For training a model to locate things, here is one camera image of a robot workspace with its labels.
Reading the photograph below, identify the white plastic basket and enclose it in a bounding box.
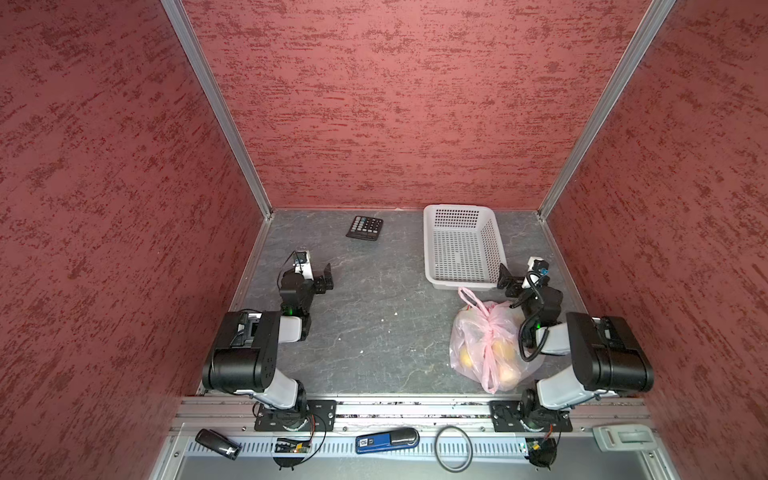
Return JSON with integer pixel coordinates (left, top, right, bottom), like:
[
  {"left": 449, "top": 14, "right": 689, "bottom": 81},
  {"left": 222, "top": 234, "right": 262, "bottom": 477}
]
[{"left": 423, "top": 204, "right": 507, "bottom": 291}]

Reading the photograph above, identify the pink plastic bag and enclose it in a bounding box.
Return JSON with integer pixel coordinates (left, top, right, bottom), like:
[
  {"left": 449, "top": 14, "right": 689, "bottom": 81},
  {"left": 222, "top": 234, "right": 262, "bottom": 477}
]
[{"left": 449, "top": 287, "right": 544, "bottom": 394}]

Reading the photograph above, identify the yellow fruit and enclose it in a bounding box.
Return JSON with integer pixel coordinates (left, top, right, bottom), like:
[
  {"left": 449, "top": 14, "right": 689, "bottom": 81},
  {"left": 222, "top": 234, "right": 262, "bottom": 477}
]
[{"left": 459, "top": 340, "right": 520, "bottom": 385}]

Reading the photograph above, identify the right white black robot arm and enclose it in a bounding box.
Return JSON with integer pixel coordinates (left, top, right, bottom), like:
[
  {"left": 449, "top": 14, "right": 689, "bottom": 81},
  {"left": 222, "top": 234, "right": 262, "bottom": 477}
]
[{"left": 490, "top": 257, "right": 655, "bottom": 432}]

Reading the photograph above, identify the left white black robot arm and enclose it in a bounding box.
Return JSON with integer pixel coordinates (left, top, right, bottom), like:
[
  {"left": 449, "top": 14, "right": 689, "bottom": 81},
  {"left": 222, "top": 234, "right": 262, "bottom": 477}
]
[{"left": 202, "top": 263, "right": 334, "bottom": 431}]

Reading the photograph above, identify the black calculator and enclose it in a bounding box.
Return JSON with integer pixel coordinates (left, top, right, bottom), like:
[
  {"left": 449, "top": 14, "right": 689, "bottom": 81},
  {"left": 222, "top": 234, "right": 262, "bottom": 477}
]
[{"left": 346, "top": 215, "right": 384, "bottom": 241}]

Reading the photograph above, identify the right circuit board connector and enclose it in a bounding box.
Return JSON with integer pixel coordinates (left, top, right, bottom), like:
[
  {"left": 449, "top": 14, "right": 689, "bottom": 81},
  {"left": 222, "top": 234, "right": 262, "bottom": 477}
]
[{"left": 527, "top": 438, "right": 558, "bottom": 470}]

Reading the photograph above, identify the circuit board connector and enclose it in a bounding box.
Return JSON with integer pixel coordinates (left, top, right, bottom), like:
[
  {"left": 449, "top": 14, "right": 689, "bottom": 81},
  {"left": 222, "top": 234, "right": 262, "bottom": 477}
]
[
  {"left": 527, "top": 438, "right": 558, "bottom": 470},
  {"left": 272, "top": 437, "right": 313, "bottom": 470}
]

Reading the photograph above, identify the left circuit board connector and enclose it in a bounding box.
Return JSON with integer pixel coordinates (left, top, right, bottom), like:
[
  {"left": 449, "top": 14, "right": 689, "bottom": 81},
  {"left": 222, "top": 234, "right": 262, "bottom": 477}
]
[{"left": 272, "top": 437, "right": 313, "bottom": 470}]

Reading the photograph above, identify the grey plastic holder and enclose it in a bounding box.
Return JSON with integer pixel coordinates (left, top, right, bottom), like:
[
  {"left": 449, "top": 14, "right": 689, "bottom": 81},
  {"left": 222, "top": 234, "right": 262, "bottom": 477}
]
[{"left": 593, "top": 424, "right": 658, "bottom": 452}]

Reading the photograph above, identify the black small device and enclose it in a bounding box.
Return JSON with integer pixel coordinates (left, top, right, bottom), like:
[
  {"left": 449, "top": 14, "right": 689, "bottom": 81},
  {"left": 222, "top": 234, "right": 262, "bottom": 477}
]
[{"left": 195, "top": 429, "right": 242, "bottom": 460}]

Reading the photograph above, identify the blue black device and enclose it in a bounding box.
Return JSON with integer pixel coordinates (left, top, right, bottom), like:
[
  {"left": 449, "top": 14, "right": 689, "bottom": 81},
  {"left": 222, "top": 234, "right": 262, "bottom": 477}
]
[{"left": 354, "top": 427, "right": 420, "bottom": 455}]

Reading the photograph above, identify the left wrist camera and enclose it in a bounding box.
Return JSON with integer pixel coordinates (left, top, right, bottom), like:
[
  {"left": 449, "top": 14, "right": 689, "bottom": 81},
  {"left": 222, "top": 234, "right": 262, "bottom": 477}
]
[{"left": 293, "top": 250, "right": 314, "bottom": 280}]

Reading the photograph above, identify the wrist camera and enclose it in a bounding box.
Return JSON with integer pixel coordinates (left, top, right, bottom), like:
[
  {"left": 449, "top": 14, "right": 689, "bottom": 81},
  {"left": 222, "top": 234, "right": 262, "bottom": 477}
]
[
  {"left": 293, "top": 250, "right": 314, "bottom": 280},
  {"left": 527, "top": 256, "right": 550, "bottom": 277}
]

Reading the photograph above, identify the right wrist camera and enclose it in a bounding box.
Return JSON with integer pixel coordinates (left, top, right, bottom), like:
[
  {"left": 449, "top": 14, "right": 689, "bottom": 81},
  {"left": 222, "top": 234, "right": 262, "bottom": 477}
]
[{"left": 527, "top": 256, "right": 550, "bottom": 277}]

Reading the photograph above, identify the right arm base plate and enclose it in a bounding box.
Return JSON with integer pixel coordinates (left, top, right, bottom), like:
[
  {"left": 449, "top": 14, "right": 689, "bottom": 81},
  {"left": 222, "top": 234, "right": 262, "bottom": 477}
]
[{"left": 489, "top": 400, "right": 573, "bottom": 434}]

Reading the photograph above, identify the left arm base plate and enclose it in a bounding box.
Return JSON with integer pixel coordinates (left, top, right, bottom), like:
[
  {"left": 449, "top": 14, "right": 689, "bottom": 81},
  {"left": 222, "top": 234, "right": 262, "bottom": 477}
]
[{"left": 254, "top": 399, "right": 337, "bottom": 433}]

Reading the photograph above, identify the aluminium front rail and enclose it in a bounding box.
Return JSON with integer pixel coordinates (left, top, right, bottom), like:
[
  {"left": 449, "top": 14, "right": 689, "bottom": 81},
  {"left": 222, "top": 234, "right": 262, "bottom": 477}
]
[{"left": 150, "top": 394, "right": 678, "bottom": 479}]

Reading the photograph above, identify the black cable ring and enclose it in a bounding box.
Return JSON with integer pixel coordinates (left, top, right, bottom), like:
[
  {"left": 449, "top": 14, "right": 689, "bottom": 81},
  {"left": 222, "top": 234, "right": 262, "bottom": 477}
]
[{"left": 433, "top": 425, "right": 474, "bottom": 473}]

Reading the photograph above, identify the left aluminium corner post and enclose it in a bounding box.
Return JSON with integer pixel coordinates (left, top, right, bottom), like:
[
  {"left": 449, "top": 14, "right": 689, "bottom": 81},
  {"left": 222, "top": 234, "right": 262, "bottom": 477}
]
[{"left": 161, "top": 0, "right": 273, "bottom": 222}]

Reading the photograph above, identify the aluminium corner post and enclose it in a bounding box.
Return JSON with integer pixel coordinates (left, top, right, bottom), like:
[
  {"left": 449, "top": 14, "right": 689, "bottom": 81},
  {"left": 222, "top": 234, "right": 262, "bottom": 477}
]
[
  {"left": 538, "top": 0, "right": 676, "bottom": 223},
  {"left": 161, "top": 0, "right": 273, "bottom": 222}
]

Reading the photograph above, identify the right aluminium corner post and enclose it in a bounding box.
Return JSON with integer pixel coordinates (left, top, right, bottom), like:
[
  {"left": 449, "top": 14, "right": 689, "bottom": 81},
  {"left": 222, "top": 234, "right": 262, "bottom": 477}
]
[{"left": 538, "top": 0, "right": 676, "bottom": 223}]

